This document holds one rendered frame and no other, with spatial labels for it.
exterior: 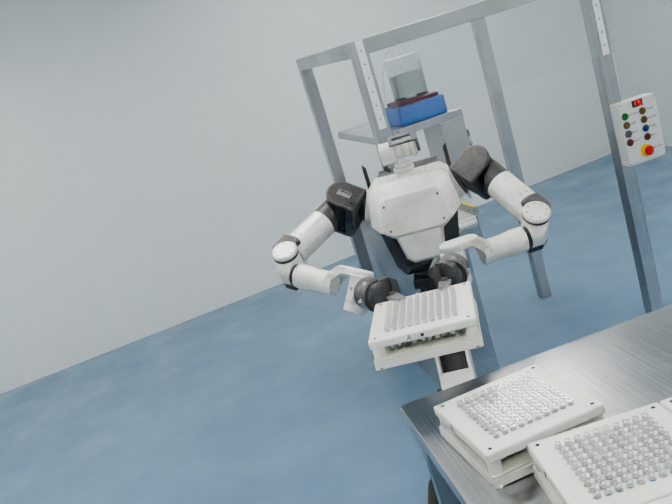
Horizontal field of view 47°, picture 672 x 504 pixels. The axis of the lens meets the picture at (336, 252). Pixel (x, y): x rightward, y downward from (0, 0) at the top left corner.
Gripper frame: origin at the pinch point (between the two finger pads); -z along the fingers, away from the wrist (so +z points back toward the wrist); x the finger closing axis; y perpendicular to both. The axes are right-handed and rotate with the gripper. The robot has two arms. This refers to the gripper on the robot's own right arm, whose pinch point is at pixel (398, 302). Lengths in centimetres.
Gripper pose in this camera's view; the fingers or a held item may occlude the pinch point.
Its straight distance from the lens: 195.0
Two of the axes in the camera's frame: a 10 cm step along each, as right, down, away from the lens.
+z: -4.0, -0.9, 9.1
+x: 2.9, 9.3, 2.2
